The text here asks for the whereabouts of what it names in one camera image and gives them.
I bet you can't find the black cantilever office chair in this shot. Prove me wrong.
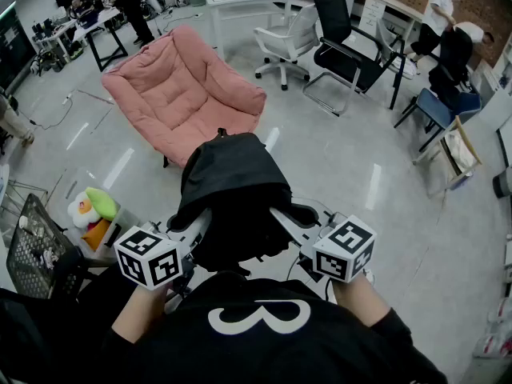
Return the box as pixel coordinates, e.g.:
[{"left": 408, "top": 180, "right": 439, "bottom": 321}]
[{"left": 302, "top": 0, "right": 407, "bottom": 118}]

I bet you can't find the blue chair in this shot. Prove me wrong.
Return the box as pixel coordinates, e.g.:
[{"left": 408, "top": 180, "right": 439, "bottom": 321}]
[{"left": 393, "top": 87, "right": 483, "bottom": 154}]

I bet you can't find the white office chair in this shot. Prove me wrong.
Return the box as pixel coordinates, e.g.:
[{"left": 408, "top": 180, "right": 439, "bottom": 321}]
[{"left": 253, "top": 3, "right": 322, "bottom": 92}]

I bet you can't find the black mesh basket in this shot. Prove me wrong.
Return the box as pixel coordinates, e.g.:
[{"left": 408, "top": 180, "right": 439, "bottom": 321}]
[{"left": 6, "top": 193, "right": 86, "bottom": 300}]

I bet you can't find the wooden frame rack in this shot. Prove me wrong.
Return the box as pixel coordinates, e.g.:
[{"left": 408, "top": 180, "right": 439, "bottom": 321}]
[{"left": 411, "top": 115, "right": 484, "bottom": 199}]

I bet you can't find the person's black printed shirt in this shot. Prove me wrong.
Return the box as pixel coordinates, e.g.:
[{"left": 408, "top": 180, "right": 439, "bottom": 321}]
[{"left": 0, "top": 270, "right": 449, "bottom": 384}]

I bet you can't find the black jacket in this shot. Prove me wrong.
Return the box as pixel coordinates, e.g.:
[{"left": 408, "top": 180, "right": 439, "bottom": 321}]
[{"left": 427, "top": 26, "right": 475, "bottom": 110}]

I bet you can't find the black backpack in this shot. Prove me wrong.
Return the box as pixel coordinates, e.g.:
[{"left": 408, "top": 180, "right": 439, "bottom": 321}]
[{"left": 166, "top": 127, "right": 322, "bottom": 276}]

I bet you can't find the wooden top desk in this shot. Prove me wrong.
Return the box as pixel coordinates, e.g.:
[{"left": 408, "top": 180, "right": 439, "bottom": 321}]
[{"left": 365, "top": 0, "right": 426, "bottom": 43}]

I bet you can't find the white flower plush toy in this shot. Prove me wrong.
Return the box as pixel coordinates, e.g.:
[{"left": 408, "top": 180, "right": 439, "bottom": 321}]
[{"left": 66, "top": 191, "right": 102, "bottom": 230}]

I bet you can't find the white drawer cabinet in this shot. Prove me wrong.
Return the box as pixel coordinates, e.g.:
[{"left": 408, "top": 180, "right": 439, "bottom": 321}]
[{"left": 357, "top": 0, "right": 386, "bottom": 36}]

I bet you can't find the pink cushioned seat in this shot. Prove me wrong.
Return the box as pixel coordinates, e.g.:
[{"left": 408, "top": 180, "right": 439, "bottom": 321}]
[{"left": 101, "top": 24, "right": 268, "bottom": 169}]

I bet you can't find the clear plastic bin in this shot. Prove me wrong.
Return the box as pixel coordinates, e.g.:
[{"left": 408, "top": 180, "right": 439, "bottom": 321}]
[{"left": 50, "top": 166, "right": 142, "bottom": 264}]

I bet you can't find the person's right forearm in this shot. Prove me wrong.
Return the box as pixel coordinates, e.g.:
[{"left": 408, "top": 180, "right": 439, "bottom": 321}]
[{"left": 330, "top": 270, "right": 392, "bottom": 328}]

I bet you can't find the orange plush cushion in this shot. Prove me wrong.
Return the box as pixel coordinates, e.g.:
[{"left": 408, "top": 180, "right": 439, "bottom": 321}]
[{"left": 81, "top": 218, "right": 113, "bottom": 252}]

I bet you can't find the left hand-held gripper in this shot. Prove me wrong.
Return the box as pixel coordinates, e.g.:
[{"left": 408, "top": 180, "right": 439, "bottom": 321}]
[{"left": 114, "top": 209, "right": 213, "bottom": 298}]

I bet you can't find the white table with black legs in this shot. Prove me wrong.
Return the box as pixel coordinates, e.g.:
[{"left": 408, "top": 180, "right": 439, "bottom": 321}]
[{"left": 71, "top": 7, "right": 130, "bottom": 74}]

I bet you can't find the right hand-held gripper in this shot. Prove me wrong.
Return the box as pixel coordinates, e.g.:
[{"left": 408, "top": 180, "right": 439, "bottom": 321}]
[{"left": 269, "top": 206, "right": 378, "bottom": 284}]

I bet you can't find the person's left forearm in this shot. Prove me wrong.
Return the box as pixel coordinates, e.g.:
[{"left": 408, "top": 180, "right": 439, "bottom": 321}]
[{"left": 110, "top": 281, "right": 171, "bottom": 344}]

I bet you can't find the green plush cushion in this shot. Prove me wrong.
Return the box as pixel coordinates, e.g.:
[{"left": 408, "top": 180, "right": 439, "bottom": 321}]
[{"left": 84, "top": 186, "right": 120, "bottom": 222}]

